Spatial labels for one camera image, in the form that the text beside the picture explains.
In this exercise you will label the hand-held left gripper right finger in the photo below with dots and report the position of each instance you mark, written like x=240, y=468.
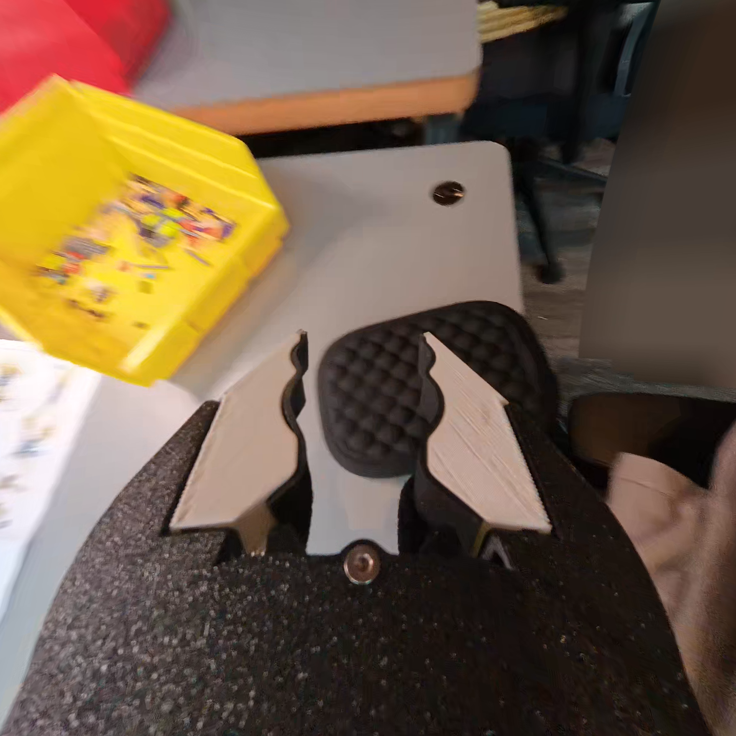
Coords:
x=489, y=460

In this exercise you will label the grey desk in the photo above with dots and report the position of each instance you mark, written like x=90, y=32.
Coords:
x=374, y=241

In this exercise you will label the dark office chair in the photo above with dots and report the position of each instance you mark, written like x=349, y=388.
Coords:
x=575, y=115

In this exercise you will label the printed instruction sheet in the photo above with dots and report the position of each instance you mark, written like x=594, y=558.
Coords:
x=29, y=431

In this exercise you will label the person's beige shirt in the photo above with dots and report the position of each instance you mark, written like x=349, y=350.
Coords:
x=678, y=546

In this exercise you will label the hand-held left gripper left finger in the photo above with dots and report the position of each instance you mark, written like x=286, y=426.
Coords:
x=241, y=460

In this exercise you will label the grey table with wooden edge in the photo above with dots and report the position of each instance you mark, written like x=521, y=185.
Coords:
x=316, y=46

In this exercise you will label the yellow plastic bin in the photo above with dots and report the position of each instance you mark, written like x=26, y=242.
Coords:
x=57, y=172

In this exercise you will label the red plastic bin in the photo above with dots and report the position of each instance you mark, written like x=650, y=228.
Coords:
x=57, y=40

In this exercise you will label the pile of colourful toy pieces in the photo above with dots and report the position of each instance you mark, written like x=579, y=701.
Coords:
x=149, y=230

